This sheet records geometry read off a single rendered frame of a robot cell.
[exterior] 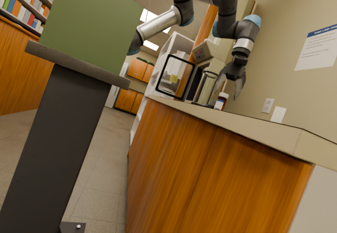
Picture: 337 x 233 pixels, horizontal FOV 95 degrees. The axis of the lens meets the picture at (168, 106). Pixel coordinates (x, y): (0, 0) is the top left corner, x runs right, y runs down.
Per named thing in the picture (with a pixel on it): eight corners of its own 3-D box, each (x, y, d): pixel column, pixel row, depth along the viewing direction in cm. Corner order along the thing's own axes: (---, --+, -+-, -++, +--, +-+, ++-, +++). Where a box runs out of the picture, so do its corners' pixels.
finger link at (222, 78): (213, 95, 72) (226, 80, 71) (214, 93, 66) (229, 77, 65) (208, 91, 72) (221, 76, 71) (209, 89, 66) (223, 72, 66)
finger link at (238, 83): (238, 101, 69) (238, 81, 70) (242, 100, 63) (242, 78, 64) (231, 101, 70) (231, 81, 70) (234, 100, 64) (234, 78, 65)
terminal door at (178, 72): (182, 101, 159) (196, 64, 158) (154, 90, 156) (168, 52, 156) (182, 101, 159) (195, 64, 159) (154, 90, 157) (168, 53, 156)
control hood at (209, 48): (197, 63, 160) (201, 54, 160) (213, 56, 129) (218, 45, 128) (188, 59, 157) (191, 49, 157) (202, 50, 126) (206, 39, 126)
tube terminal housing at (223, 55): (202, 113, 167) (227, 46, 166) (218, 119, 135) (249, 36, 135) (181, 106, 160) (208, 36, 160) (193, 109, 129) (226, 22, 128)
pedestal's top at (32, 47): (23, 51, 46) (28, 38, 46) (59, 64, 76) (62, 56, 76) (127, 90, 57) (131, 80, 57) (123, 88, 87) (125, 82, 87)
